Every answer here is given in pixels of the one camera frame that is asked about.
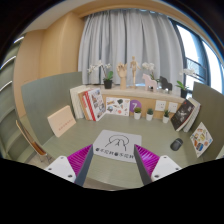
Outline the pink horse figurine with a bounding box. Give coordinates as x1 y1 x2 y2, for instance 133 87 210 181
142 74 157 91

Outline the black horse figurine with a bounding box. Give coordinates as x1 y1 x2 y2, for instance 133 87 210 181
160 77 173 91

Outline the wooden hand model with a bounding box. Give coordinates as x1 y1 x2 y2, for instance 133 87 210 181
117 63 127 90

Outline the white wall socket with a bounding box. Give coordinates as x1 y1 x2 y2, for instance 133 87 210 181
155 100 166 111

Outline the small potted plant white pot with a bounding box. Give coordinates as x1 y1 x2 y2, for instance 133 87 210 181
134 107 141 120

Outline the white book stack left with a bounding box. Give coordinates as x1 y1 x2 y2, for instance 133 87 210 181
70 85 87 119

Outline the purple round number sign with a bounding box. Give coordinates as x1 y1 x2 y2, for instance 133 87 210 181
130 100 142 112

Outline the white orchid black pot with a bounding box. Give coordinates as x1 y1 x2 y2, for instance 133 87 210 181
87 60 113 89

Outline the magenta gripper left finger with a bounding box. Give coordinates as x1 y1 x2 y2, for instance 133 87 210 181
46 145 93 186

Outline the illustrated white card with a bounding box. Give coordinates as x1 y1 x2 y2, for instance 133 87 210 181
106 97 130 116

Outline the grey curtain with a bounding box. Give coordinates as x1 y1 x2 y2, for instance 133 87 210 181
78 9 183 84

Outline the dark grey computer mouse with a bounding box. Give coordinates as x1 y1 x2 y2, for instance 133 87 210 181
170 138 183 151

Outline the red white magazine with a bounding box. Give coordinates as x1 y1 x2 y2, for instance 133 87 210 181
85 88 106 121

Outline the white book behind black book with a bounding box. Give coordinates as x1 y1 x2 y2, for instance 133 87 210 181
183 97 201 132

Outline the beige box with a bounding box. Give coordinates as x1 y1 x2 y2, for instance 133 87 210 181
48 106 76 137

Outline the white orchid behind horse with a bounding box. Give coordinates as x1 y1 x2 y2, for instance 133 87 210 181
142 62 159 82

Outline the wooden mannequin figure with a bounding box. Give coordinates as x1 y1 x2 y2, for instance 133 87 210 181
130 57 140 87

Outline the colourful illustrated book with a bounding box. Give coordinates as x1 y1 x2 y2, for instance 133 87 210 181
190 123 213 157

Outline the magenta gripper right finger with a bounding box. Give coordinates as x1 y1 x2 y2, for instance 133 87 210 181
134 144 181 185

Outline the black cover book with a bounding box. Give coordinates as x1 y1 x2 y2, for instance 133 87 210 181
171 100 195 131

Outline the white mat with mouse drawing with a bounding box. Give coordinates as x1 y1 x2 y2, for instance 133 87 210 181
93 130 142 163

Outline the white orchid right pot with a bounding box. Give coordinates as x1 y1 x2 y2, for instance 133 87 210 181
176 68 196 99

